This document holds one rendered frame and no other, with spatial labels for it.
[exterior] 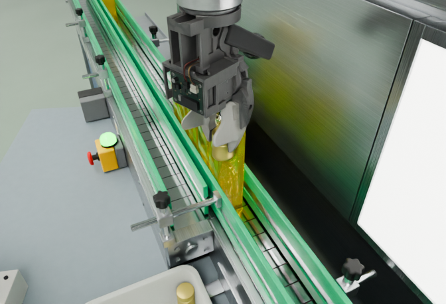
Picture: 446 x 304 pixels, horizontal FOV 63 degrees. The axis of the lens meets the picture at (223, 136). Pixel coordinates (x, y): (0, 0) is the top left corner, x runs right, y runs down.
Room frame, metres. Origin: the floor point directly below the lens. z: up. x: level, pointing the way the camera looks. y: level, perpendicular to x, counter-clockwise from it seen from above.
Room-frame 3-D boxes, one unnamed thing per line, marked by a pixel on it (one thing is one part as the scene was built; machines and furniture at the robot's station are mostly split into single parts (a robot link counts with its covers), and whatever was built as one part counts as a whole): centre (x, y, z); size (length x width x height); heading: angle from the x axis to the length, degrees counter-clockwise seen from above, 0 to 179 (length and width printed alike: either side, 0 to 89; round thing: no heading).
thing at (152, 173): (1.25, 0.47, 0.93); 1.75 x 0.01 x 0.08; 25
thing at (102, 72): (0.96, 0.38, 0.94); 0.07 x 0.04 x 0.13; 115
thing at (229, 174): (0.54, -0.01, 0.99); 0.06 x 0.06 x 0.21; 24
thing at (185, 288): (0.37, 0.07, 0.79); 0.04 x 0.04 x 0.04
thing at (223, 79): (0.41, 0.02, 1.27); 0.09 x 0.08 x 0.12; 140
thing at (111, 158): (0.79, 0.32, 0.79); 0.07 x 0.07 x 0.07; 25
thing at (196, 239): (0.44, 0.07, 0.85); 0.09 x 0.04 x 0.07; 115
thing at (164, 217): (0.43, 0.08, 0.95); 0.17 x 0.03 x 0.12; 115
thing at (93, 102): (1.05, 0.44, 0.79); 0.08 x 0.08 x 0.08; 25
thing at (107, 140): (0.80, 0.32, 0.84); 0.04 x 0.04 x 0.03
